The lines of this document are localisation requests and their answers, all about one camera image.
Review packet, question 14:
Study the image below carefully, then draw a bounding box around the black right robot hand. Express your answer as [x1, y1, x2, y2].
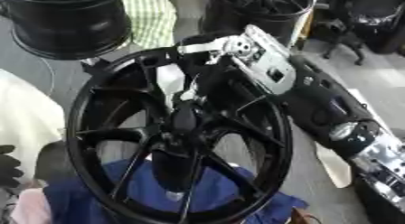
[169, 33, 265, 134]

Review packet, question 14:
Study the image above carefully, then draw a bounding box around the white pin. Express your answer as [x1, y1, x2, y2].
[178, 82, 203, 103]

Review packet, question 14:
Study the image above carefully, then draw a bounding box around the black wheel rim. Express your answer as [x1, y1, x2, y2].
[0, 0, 135, 61]
[201, 0, 320, 47]

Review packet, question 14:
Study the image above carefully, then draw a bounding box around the black spoked wheel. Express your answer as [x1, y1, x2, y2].
[64, 46, 295, 224]

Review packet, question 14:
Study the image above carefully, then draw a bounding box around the white flat board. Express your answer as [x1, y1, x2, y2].
[315, 142, 354, 189]

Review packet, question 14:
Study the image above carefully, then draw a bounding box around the black office chair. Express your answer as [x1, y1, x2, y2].
[315, 0, 405, 67]

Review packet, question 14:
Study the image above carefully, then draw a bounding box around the person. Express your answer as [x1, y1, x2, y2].
[0, 68, 67, 189]

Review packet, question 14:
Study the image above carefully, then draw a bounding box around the person's hand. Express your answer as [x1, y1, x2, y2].
[0, 145, 25, 189]

